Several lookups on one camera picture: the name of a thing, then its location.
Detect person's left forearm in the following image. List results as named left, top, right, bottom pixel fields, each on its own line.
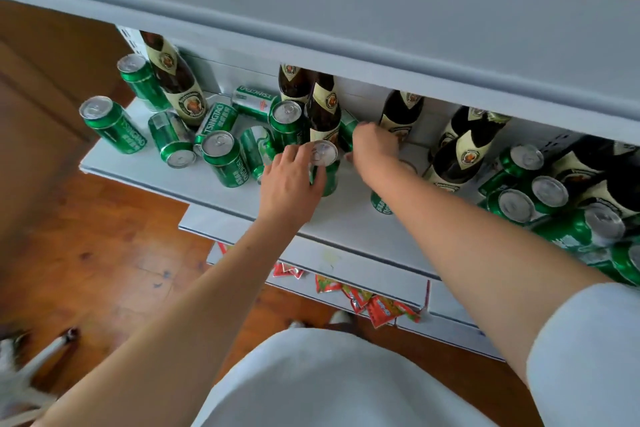
left=32, top=214, right=313, bottom=427

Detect row of red snack packets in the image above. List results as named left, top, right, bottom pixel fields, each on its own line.
left=216, top=242, right=421, bottom=329

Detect cluster of green drink cans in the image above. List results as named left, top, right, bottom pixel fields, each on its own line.
left=79, top=54, right=419, bottom=216
left=477, top=143, right=640, bottom=287

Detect white shirt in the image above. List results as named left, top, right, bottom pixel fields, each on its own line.
left=192, top=283, right=640, bottom=427

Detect white stand legs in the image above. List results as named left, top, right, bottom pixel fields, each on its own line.
left=0, top=326, right=81, bottom=427

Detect brown wooden door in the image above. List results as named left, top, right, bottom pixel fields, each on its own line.
left=0, top=0, right=137, bottom=252

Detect person's right forearm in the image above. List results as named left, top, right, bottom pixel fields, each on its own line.
left=367, top=166, right=615, bottom=385

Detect person's left hand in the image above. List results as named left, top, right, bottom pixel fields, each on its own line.
left=257, top=141, right=329, bottom=231

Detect person's right hand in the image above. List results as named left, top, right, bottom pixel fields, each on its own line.
left=345, top=121, right=406, bottom=188

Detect green can with pull tab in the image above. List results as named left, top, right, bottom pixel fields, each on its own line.
left=307, top=139, right=342, bottom=197

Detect row of brown glass bottles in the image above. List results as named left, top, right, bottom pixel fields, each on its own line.
left=139, top=30, right=640, bottom=220

